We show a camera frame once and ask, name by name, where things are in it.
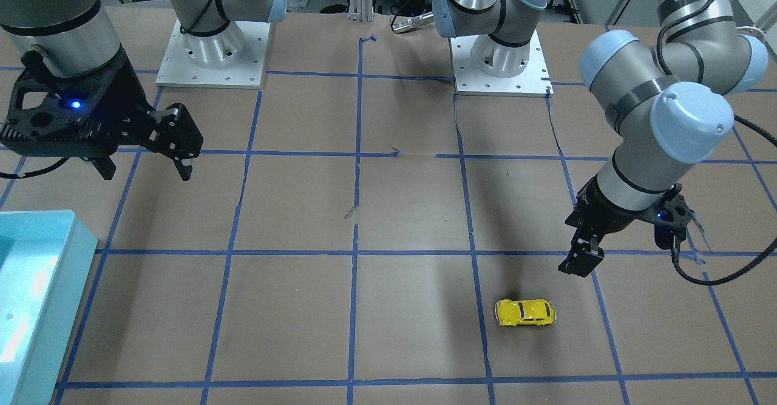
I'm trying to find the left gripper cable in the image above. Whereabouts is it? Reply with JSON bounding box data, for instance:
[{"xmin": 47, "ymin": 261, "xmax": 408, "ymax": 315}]
[{"xmin": 671, "ymin": 114, "xmax": 777, "ymax": 287}]

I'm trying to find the teal plastic bin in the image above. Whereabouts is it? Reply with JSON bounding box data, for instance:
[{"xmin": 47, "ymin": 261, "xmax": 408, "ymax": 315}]
[{"xmin": 1, "ymin": 209, "xmax": 97, "ymax": 404}]

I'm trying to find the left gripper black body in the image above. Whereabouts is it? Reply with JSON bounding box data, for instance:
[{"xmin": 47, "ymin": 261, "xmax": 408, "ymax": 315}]
[{"xmin": 566, "ymin": 178, "xmax": 685, "ymax": 240}]

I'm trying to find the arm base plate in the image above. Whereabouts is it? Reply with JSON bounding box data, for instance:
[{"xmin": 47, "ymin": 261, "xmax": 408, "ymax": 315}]
[
  {"xmin": 156, "ymin": 21, "xmax": 274, "ymax": 89},
  {"xmin": 449, "ymin": 31, "xmax": 554, "ymax": 97}
]

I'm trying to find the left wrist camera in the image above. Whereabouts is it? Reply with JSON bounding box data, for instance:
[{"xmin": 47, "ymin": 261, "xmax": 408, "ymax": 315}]
[{"xmin": 649, "ymin": 199, "xmax": 691, "ymax": 250}]

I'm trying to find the yellow beetle toy car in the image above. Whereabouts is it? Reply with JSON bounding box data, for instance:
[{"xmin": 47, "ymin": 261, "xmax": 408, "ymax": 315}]
[{"xmin": 494, "ymin": 298, "xmax": 556, "ymax": 327}]

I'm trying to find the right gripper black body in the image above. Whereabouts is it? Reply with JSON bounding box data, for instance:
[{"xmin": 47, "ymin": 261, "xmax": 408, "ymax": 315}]
[{"xmin": 2, "ymin": 47, "xmax": 155, "ymax": 159}]

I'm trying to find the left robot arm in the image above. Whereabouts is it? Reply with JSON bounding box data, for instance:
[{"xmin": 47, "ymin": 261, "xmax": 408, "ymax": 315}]
[{"xmin": 432, "ymin": 0, "xmax": 775, "ymax": 286}]

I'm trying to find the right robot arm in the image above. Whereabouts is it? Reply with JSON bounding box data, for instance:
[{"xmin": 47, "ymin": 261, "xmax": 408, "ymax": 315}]
[{"xmin": 2, "ymin": 0, "xmax": 288, "ymax": 180}]

